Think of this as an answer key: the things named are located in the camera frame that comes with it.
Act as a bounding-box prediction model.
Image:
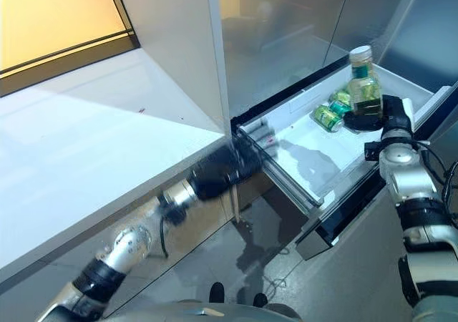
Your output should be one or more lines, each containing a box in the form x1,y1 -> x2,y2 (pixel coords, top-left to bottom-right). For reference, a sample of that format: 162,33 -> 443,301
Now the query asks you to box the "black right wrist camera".
364,140 -> 382,162

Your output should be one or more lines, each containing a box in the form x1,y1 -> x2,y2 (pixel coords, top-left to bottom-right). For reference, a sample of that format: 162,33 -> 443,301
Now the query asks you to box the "yellow tea bottle green label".
344,45 -> 384,118

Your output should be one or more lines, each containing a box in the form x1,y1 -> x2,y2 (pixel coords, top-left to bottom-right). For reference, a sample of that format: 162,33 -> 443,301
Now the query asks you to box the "white fridge drawer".
230,62 -> 458,262

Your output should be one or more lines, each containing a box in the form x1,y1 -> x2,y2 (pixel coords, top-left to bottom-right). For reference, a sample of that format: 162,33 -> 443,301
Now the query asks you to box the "light green drink can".
333,89 -> 354,104
313,104 -> 345,133

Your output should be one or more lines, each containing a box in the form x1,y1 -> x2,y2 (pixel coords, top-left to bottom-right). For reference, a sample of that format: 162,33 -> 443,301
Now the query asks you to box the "stainless steel fridge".
218,0 -> 458,322

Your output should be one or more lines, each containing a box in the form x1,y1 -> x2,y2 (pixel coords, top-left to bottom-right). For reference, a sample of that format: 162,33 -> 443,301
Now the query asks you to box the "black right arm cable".
417,140 -> 458,227

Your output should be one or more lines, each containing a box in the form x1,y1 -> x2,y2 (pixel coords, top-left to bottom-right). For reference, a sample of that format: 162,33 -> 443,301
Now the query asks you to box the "white counter cabinet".
0,0 -> 239,301

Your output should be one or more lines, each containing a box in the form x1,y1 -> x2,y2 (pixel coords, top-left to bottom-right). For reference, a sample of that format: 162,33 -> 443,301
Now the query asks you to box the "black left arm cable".
158,217 -> 172,259

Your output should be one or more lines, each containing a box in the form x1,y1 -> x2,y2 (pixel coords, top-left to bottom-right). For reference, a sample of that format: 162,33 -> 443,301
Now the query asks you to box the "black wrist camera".
158,195 -> 187,227
364,140 -> 382,162

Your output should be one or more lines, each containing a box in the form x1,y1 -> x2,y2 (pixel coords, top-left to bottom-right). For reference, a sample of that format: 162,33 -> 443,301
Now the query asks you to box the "thin floor string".
263,274 -> 291,298

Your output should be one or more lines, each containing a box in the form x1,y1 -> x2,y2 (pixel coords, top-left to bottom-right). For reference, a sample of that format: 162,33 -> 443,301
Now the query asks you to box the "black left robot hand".
193,139 -> 266,202

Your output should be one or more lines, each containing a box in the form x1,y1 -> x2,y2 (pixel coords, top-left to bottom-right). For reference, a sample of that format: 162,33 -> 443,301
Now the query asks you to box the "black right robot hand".
343,94 -> 416,141

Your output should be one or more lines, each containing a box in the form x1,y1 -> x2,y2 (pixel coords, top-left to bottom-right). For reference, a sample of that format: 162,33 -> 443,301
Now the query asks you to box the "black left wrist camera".
158,195 -> 187,227

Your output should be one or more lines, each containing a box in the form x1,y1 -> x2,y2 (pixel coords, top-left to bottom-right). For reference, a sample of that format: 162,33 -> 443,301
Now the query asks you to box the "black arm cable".
417,140 -> 458,227
158,217 -> 172,259

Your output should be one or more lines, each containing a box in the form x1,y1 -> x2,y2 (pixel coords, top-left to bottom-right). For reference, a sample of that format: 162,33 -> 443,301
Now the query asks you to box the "black left robot foot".
208,281 -> 226,303

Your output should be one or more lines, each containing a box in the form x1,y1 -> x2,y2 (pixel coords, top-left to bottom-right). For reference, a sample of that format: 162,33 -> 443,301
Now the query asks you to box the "orange lit window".
0,0 -> 141,98

